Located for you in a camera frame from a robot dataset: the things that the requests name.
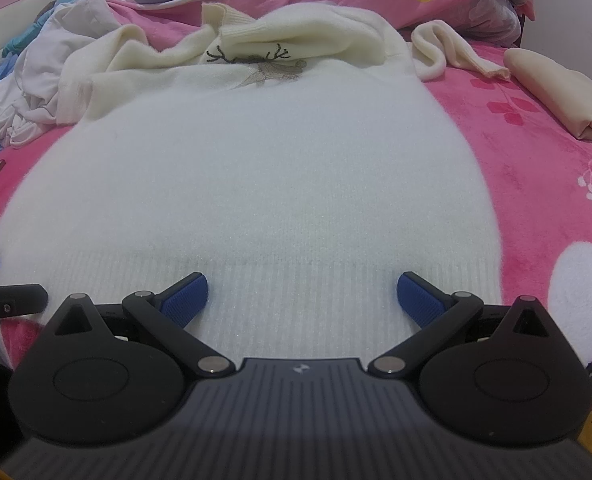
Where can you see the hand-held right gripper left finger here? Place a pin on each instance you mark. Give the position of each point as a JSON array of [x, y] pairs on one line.
[[188, 297]]

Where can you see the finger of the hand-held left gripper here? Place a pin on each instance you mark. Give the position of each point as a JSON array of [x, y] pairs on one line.
[[21, 299]]

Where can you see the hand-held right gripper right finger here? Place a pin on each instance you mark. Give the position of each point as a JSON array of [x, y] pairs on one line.
[[415, 297]]

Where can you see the cream knit sweater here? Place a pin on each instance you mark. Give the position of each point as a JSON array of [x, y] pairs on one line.
[[276, 160]]

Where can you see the pink floral blanket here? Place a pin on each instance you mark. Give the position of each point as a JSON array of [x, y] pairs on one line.
[[525, 185]]

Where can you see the white shirt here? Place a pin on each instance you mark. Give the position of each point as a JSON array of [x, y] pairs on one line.
[[36, 70]]

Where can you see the pink and white headboard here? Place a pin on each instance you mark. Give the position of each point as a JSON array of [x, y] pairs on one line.
[[6, 15]]

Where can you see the folded beige cloth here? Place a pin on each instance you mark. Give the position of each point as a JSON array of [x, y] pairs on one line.
[[565, 95]]

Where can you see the grey patterned bundle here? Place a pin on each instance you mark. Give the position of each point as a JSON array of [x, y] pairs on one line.
[[490, 17]]

